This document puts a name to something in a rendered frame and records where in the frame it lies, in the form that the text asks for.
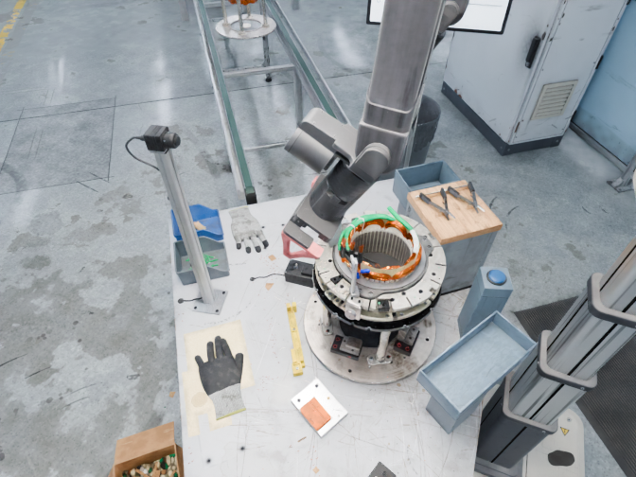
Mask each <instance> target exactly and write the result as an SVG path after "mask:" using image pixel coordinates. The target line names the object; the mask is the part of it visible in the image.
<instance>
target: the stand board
mask: <svg viewBox="0 0 636 477"><path fill-rule="evenodd" d="M467 184H468V183H467V182H466V181H465V180H463V181H459V182H454V183H450V184H445V185H438V186H434V187H430V188H425V189H421V190H417V191H413V192H408V195H407V200H408V201H409V203H410V204H411V205H412V207H413V208H414V210H415V212H416V213H417V214H418V216H419V217H420V218H421V219H422V221H423V222H424V224H425V225H426V226H427V228H428V229H429V231H430V232H431V234H432V235H433V237H436V239H437V240H438V241H439V243H440V245H444V244H448V243H451V242H455V241H458V240H462V239H469V238H473V237H477V236H481V235H483V234H487V233H491V232H495V231H499V230H501V229H502V226H503V224H502V222H501V221H500V220H499V219H498V218H497V217H496V216H495V214H494V213H493V212H492V211H491V210H490V209H489V208H488V206H487V205H486V204H485V203H484V202H483V201H482V199H481V198H480V197H479V196H478V195H477V194H476V192H475V195H476V200H477V203H478V204H479V205H480V206H481V207H482V208H483V209H484V210H485V212H484V211H483V210H481V209H480V208H479V207H478V208H477V210H478V212H479V213H478V214H477V212H476V211H475V209H474V208H472V209H469V210H467V206H468V203H466V202H465V201H463V200H461V199H459V198H456V197H454V196H453V195H452V194H450V193H448V194H447V201H448V208H449V210H450V212H451V213H452V215H453V216H454V217H455V218H456V219H455V218H453V217H452V216H451V215H450V214H449V215H448V216H449V219H450V220H449V221H448V219H447V218H446V216H441V217H438V213H439V211H440V210H438V209H437V208H435V207H434V206H432V205H430V204H427V203H425V202H424V201H423V200H419V201H416V200H415V197H416V196H419V194H420V192H422V193H424V194H429V193H433V192H436V191H440V189H441V187H444V189H448V186H451V187H458V186H465V185H467ZM458 192H459V193H460V195H462V196H463V197H465V198H467V199H469V200H470V201H472V202H473V199H472V198H471V197H470V195H471V196H472V194H471V193H470V191H469V189H465V190H460V191H458ZM430 199H431V200H432V202H434V203H436V204H438V205H439V206H441V207H442V208H444V209H445V205H444V204H442V202H444V201H443V198H442V196H441V195H440V196H435V197H431V198H430Z"/></svg>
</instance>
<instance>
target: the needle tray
mask: <svg viewBox="0 0 636 477"><path fill-rule="evenodd" d="M537 345H538V344H537V343H535V342H534V341H533V340H532V339H531V338H529V337H528V336H527V335H526V334H525V333H523V332H522V331H521V330H520V329H519V328H517V327H516V326H515V325H514V324H512V323H511V322H510V321H509V320H508V319H506V318H505V317H504V316H503V315H502V314H500V313H499V312H498V311H497V310H496V311H494V312H493V313H492V314H491V315H489V316H488V317H487V318H485V320H484V321H483V322H481V323H480V324H479V325H478V326H476V327H475V328H473V329H472V330H471V331H470V332H468V333H467V334H466V335H464V336H463V337H462V338H461V339H459V340H458V341H457V342H455V343H454V344H453V345H451V346H450V347H449V348H447V349H446V350H445V351H444V352H442V353H441V354H440V355H438V356H437V357H436V358H435V359H433V360H432V361H431V362H429V363H428V364H427V365H425V366H424V367H423V368H422V369H420V370H419V373H418V375H417V378H416V380H417V381H418V382H419V383H420V384H421V385H422V386H423V387H424V388H425V390H426V391H427V392H428V393H429V394H430V395H431V398H430V400H429V402H428V404H427V406H426V408H425V409H426V411H427V412H428V413H429V414H430V415H431V416H432V417H433V418H434V420H435V421H436V422H437V423H438V424H439V425H440V426H441V427H442V428H443V430H444V431H445V432H446V433H447V434H450V433H451V432H452V431H453V430H454V429H455V428H457V427H458V426H459V425H460V424H461V423H462V422H463V421H464V420H465V419H467V418H468V417H469V416H470V415H471V414H472V413H473V412H474V411H475V410H476V409H477V407H478V406H479V404H480V403H481V401H482V400H483V398H484V397H485V395H486V393H487V392H488V391H489V390H490V389H492V388H493V387H494V386H495V385H496V384H497V383H498V382H499V381H501V380H502V379H503V378H504V377H505V376H506V375H507V374H509V373H510V372H511V371H512V370H513V369H514V368H515V367H516V366H518V365H519V364H520V363H521V362H522V361H523V360H524V359H526V358H527V357H528V356H529V355H530V354H531V353H532V351H533V350H534V349H535V347H536V346H537Z"/></svg>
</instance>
